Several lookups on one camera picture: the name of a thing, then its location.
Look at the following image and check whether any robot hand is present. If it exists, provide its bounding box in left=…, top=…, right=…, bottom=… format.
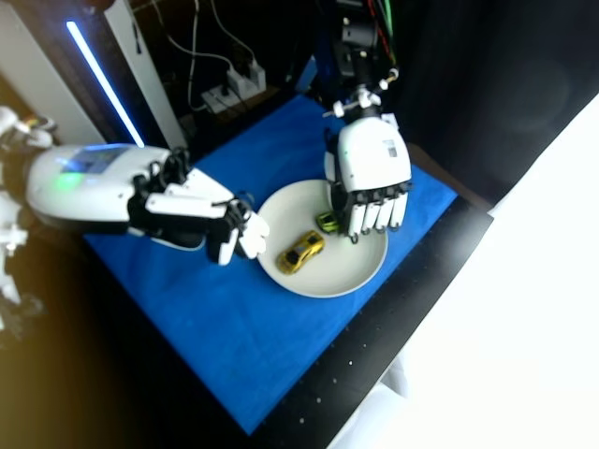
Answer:
left=322, top=115, right=416, bottom=246
left=25, top=142, right=271, bottom=267

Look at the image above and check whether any green toy car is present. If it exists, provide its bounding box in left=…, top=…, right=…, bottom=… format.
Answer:
left=315, top=210, right=341, bottom=234

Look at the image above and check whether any yellow toy car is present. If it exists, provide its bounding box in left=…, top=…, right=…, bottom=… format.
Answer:
left=276, top=228, right=327, bottom=276

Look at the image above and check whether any blue-white light strip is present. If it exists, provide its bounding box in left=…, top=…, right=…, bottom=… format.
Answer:
left=65, top=20, right=146, bottom=149

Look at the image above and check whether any white round plate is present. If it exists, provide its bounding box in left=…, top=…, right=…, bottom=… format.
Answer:
left=256, top=179, right=389, bottom=299

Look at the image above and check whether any white equipment tower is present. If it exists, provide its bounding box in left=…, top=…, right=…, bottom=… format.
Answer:
left=0, top=0, right=189, bottom=155

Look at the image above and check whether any white power strip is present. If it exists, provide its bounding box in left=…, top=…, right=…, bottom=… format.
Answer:
left=200, top=85, right=245, bottom=114
left=226, top=64, right=268, bottom=94

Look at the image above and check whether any perforated board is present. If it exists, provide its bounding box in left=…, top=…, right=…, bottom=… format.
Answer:
left=242, top=196, right=496, bottom=449

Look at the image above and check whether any blue table cloth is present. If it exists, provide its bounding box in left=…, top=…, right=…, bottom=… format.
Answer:
left=82, top=95, right=459, bottom=436

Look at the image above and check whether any white backdrop cloth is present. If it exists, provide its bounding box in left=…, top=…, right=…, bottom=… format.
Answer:
left=327, top=93, right=599, bottom=449

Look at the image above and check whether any green cable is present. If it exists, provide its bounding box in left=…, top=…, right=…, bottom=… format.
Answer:
left=377, top=0, right=400, bottom=65

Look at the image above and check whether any red cable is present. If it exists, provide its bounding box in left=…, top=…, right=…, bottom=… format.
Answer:
left=366, top=0, right=390, bottom=53

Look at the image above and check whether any white power cable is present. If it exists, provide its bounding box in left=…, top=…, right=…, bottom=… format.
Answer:
left=186, top=0, right=210, bottom=113
left=211, top=0, right=258, bottom=71
left=149, top=0, right=244, bottom=80

